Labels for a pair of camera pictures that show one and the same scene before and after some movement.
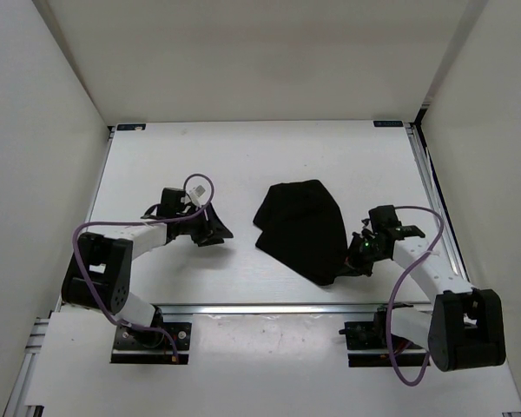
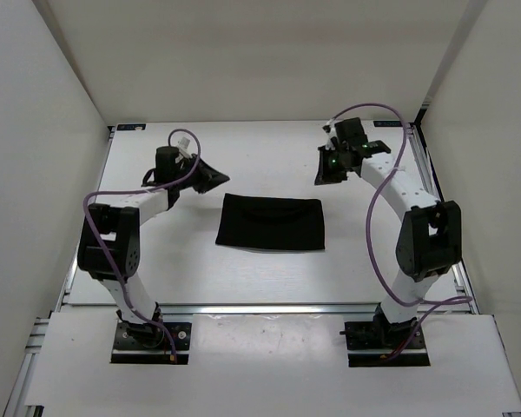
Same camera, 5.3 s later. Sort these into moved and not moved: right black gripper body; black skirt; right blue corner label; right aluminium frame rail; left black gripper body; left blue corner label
Moved: black skirt; left black gripper body; right black gripper body
Not moved: right blue corner label; left blue corner label; right aluminium frame rail
